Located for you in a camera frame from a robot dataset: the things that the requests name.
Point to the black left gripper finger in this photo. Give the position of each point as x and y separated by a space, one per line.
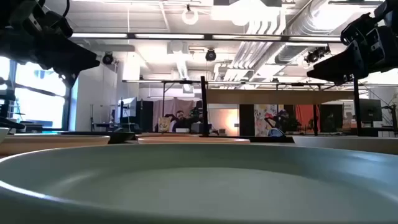
71 80
71 57

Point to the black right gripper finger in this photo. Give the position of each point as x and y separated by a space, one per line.
342 67

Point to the black plate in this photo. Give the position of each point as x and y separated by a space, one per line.
118 137

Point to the white plate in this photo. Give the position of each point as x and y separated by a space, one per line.
348 143

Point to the light green plate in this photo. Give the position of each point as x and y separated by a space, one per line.
3 133

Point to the pink bowl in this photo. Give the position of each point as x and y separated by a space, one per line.
161 135

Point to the grey-blue plate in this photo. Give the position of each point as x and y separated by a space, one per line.
199 186

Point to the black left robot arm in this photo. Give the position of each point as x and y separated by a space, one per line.
7 37

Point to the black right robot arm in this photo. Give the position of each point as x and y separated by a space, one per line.
392 46

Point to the wooden shelf with black legs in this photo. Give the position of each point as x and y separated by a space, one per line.
280 96

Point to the black ceiling-mounted device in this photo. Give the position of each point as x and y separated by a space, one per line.
317 54

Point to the black ceiling spotlight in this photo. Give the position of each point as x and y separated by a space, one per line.
210 55
107 58

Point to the black background monitor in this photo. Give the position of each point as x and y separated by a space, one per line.
370 110

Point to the orange curtain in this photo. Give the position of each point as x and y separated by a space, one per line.
306 115

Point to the black equipment stand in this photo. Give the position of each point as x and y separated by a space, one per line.
6 102

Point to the tilted background monitor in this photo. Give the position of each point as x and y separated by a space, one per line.
127 107

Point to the black cabinet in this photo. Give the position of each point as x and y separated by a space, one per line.
144 115

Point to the blue and white helmet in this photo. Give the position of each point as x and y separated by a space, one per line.
275 132

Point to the grey curtain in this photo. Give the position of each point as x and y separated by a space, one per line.
161 109

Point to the yellow paper bag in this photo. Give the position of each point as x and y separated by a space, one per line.
164 124

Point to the person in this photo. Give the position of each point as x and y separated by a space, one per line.
182 119

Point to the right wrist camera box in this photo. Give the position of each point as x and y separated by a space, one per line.
354 31

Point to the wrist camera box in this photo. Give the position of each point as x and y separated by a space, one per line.
57 24
354 31

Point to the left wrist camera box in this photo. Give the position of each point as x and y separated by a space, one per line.
57 24

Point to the colourful wall poster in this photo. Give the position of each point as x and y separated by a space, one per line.
264 119

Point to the black background rig frame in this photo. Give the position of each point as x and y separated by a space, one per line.
174 81

